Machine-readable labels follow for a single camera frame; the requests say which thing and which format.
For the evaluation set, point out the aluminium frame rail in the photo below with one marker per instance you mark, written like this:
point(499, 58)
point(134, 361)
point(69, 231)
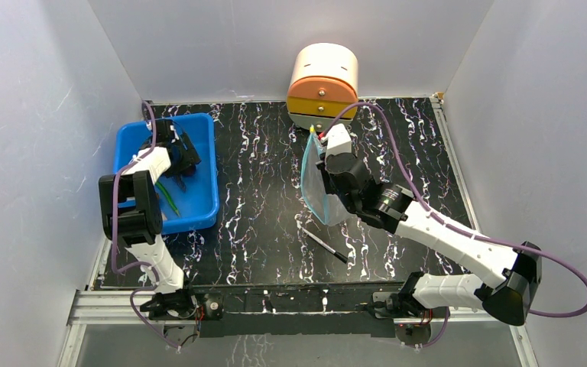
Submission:
point(257, 310)

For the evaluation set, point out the black and white pen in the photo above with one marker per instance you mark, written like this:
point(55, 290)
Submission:
point(328, 248)

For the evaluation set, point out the clear zip top bag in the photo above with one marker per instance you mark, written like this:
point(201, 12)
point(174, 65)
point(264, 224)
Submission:
point(327, 208)

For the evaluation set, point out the pastel mini drawer cabinet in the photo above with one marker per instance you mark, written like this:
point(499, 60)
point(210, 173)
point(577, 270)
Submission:
point(324, 81)

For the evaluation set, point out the green chili pepper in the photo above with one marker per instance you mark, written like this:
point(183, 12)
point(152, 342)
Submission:
point(167, 197)

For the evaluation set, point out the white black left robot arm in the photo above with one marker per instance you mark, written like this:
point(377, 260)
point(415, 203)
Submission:
point(131, 215)

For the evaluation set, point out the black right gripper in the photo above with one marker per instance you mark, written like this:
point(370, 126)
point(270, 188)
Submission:
point(329, 178)

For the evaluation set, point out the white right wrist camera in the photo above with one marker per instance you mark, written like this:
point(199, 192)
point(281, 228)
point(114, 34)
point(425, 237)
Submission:
point(336, 140)

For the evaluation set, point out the blue plastic bin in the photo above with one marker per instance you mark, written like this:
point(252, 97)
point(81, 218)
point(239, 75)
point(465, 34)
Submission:
point(199, 205)

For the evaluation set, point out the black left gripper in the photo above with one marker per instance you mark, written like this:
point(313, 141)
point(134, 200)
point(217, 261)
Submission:
point(189, 159)

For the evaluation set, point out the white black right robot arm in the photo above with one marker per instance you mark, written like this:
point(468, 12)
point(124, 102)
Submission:
point(501, 280)

